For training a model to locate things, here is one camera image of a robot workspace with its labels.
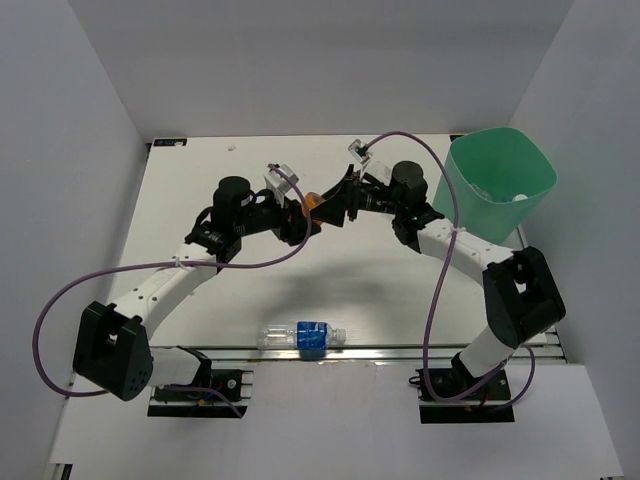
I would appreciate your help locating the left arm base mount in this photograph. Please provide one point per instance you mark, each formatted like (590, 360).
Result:
(186, 383)

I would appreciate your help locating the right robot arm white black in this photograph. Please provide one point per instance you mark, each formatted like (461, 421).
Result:
(521, 297)

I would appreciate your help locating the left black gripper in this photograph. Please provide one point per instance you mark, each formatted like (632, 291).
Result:
(293, 232)

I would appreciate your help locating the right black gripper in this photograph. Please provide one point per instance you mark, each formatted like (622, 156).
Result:
(345, 198)

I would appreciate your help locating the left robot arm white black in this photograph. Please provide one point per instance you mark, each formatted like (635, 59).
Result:
(113, 348)

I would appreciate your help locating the clear bottle dark blue label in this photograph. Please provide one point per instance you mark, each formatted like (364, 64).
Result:
(303, 335)

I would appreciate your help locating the green plastic bin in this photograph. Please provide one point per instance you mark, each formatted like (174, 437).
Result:
(496, 177)

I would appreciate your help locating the clear bottle blue green label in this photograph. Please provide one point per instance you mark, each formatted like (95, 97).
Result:
(495, 198)

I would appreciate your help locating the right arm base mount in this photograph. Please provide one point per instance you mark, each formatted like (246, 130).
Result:
(484, 406)

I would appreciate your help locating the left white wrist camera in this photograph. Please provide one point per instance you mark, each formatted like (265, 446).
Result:
(280, 181)

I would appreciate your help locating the orange juice bottle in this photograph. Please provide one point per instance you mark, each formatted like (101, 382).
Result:
(313, 200)

